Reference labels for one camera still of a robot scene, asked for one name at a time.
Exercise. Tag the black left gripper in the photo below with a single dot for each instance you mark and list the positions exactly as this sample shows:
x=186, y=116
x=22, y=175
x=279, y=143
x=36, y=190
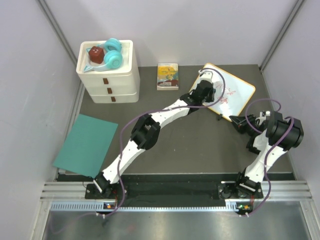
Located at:
x=209, y=97

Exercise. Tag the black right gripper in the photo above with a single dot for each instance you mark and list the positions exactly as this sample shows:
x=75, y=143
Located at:
x=238, y=120

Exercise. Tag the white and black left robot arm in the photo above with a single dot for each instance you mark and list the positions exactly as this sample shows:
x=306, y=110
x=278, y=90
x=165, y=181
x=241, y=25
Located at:
x=146, y=131

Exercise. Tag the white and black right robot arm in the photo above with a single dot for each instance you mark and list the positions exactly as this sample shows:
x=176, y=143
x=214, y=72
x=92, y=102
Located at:
x=271, y=136

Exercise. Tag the yellow illustrated book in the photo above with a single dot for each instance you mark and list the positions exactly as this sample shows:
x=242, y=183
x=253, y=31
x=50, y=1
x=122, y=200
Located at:
x=167, y=77

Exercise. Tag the teal cat-ear headphones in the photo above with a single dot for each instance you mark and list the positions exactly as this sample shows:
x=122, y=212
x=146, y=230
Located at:
x=113, y=57

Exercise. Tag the white three-drawer storage unit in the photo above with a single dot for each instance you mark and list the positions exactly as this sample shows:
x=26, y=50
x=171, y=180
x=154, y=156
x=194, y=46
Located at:
x=121, y=85

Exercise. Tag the dark red plush cube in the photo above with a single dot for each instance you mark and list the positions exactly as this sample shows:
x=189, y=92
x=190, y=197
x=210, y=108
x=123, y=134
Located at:
x=96, y=54

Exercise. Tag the teal paper sheet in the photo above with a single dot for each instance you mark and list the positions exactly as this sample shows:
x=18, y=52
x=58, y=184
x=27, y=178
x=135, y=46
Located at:
x=84, y=150

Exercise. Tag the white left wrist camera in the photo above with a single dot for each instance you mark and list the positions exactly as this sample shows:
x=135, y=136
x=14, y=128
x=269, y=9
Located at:
x=205, y=75

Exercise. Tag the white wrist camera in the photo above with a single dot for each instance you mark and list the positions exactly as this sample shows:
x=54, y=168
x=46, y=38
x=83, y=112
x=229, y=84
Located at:
x=263, y=116
x=205, y=75

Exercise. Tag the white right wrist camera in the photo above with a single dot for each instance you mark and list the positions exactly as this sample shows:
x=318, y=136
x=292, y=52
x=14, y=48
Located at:
x=263, y=116

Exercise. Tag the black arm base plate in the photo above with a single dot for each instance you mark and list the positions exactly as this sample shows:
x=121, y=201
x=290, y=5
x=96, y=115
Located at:
x=170, y=190

